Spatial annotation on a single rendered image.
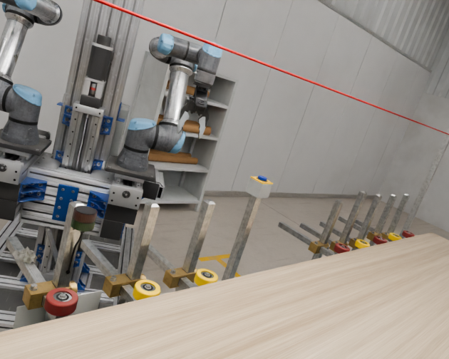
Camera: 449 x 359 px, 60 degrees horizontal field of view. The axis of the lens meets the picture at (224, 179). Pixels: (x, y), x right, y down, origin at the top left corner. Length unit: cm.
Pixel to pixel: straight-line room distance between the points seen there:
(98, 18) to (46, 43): 179
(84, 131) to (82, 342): 115
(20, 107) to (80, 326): 107
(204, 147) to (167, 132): 270
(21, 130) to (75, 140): 24
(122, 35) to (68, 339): 137
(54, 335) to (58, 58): 302
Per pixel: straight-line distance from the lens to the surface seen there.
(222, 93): 444
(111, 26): 198
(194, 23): 440
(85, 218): 109
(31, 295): 122
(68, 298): 116
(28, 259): 137
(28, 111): 188
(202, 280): 139
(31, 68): 376
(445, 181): 880
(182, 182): 479
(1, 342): 103
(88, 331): 107
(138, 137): 182
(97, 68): 190
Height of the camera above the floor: 158
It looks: 15 degrees down
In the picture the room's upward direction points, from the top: 18 degrees clockwise
